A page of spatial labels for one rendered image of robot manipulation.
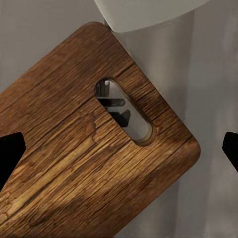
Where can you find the cutting board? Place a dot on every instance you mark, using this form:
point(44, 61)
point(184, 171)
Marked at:
point(82, 176)

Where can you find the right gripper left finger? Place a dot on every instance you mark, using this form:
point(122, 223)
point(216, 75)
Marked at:
point(12, 148)

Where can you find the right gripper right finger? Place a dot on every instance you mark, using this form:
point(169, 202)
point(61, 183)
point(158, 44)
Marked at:
point(230, 148)

